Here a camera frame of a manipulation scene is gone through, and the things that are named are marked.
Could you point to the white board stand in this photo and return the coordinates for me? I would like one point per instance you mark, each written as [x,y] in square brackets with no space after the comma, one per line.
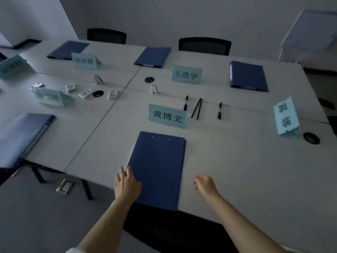
[310,31]

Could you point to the black click pen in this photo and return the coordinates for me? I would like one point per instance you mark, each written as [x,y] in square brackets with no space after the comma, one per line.
[186,105]
[219,114]

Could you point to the person's white clothing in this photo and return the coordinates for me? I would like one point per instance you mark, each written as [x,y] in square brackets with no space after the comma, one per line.
[76,250]

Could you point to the person's left forearm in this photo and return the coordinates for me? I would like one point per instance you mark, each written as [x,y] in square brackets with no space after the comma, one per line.
[108,229]

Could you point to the person's right forearm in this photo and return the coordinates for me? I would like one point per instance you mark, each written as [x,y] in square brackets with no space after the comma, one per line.
[242,226]

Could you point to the person's right hand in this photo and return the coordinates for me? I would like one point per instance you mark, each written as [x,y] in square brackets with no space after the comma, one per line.
[206,187]

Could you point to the teal paper name card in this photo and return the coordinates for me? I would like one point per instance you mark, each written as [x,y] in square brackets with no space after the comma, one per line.
[285,117]
[50,97]
[85,61]
[167,117]
[14,67]
[186,75]

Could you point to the person's left hand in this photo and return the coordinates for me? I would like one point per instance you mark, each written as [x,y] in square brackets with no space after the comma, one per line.
[127,187]

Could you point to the silver floor socket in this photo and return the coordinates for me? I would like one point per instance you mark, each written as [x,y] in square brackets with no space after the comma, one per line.
[65,186]

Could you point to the small white note pad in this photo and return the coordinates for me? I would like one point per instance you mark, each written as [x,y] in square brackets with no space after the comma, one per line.
[38,85]
[85,93]
[113,94]
[70,88]

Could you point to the thick blue folder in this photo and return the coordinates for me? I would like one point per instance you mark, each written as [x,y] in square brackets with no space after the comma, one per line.
[247,76]

